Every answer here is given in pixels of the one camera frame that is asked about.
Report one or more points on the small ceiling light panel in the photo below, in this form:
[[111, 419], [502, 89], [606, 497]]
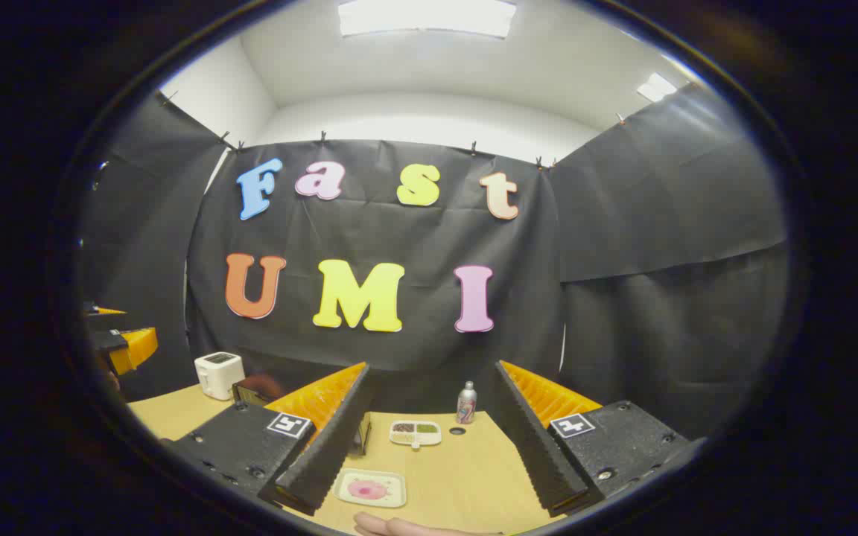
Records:
[[656, 87]]

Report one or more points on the white square plate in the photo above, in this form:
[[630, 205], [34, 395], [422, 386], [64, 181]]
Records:
[[393, 487]]

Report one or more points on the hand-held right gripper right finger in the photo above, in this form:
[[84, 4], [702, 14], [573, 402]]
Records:
[[541, 447]]

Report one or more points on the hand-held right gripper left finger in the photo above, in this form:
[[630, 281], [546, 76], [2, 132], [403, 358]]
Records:
[[325, 454]]

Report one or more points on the white toaster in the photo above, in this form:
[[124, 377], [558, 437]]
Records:
[[217, 372]]

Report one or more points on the long ceiling light panel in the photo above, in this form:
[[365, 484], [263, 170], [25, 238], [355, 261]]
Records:
[[429, 16]]

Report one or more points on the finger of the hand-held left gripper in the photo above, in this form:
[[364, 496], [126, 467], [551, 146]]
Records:
[[105, 310], [135, 346]]

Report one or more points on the pink round food slice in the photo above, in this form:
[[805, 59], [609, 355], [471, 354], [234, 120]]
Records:
[[367, 489]]

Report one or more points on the black electric oven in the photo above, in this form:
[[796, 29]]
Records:
[[254, 388]]

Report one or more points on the white divided snack dish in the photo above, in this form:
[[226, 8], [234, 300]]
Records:
[[415, 434]]

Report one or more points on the silver printed bottle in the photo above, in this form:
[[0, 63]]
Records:
[[466, 406]]

